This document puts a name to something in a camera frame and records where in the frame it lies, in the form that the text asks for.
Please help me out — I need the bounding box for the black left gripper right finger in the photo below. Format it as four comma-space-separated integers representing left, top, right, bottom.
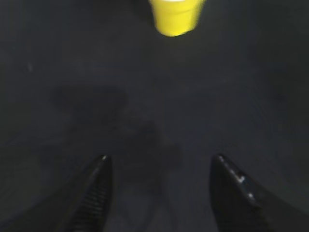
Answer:
209, 153, 265, 232

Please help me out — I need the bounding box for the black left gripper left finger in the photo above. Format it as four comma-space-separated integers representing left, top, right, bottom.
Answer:
56, 155, 112, 232

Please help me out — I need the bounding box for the yellow paper cup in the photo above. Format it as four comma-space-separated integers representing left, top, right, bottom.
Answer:
149, 0, 206, 37

